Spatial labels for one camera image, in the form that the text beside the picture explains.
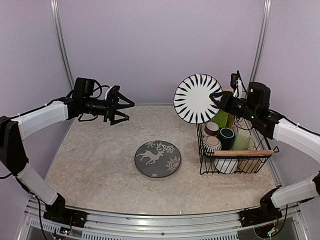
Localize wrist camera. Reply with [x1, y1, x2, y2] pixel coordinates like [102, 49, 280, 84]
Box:
[230, 71, 272, 108]
[72, 77, 99, 100]

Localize clear glass cup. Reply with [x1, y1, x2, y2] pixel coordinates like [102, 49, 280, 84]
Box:
[247, 139, 256, 151]

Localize white plate dark stripes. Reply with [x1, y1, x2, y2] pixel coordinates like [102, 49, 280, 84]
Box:
[173, 73, 223, 124]

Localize light green cup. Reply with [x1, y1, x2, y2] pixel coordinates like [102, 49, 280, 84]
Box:
[231, 129, 251, 151]

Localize brown white small bowl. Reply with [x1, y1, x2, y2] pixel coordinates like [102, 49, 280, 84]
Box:
[204, 121, 220, 136]

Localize striped black white cup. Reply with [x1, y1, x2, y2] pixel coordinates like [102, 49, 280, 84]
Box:
[202, 135, 222, 156]

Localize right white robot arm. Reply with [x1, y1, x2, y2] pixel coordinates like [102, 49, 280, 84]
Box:
[209, 89, 320, 222]

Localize dark green mug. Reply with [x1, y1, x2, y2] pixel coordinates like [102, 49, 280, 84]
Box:
[217, 127, 235, 151]

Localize aluminium front rail frame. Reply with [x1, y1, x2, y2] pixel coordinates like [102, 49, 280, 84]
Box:
[15, 198, 310, 240]

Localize grey reindeer plate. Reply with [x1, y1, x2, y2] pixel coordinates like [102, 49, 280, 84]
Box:
[134, 140, 182, 179]

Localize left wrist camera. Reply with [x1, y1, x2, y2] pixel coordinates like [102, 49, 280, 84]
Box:
[72, 77, 99, 100]

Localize black wire dish rack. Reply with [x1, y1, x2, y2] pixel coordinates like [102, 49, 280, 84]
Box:
[196, 113, 280, 175]

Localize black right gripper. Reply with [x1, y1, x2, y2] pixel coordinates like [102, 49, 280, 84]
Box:
[210, 90, 259, 122]

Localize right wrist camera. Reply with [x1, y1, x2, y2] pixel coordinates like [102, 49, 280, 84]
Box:
[230, 71, 272, 108]

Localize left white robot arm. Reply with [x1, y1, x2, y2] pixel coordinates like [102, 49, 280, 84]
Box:
[0, 85, 135, 223]

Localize beige cup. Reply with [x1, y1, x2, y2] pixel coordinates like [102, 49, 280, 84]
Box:
[238, 158, 261, 174]

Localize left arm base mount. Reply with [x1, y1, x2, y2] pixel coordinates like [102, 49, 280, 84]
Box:
[43, 208, 88, 228]

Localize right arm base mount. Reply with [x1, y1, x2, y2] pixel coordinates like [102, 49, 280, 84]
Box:
[239, 207, 283, 227]

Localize lime green plate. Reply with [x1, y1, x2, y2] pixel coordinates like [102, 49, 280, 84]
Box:
[212, 109, 228, 128]

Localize yellow green woven plate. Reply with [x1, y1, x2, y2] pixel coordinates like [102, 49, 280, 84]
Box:
[226, 113, 235, 129]

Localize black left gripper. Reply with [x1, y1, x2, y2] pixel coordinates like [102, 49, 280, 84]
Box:
[83, 90, 135, 125]

